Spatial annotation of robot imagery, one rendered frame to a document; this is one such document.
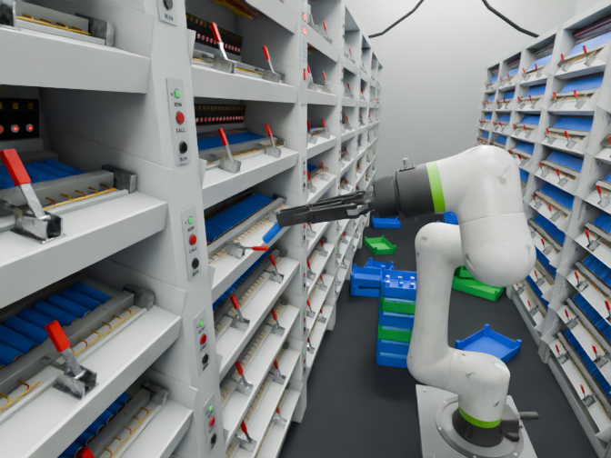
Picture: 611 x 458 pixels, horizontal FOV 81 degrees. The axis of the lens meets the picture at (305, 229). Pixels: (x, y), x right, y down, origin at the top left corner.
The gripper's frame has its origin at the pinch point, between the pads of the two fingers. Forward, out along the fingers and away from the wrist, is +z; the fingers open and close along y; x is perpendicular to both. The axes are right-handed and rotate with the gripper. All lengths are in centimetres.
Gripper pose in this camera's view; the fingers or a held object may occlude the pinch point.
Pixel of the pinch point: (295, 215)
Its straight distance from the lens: 72.8
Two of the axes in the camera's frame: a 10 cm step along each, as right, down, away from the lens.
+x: 2.6, 9.3, 2.5
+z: -9.3, 1.7, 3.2
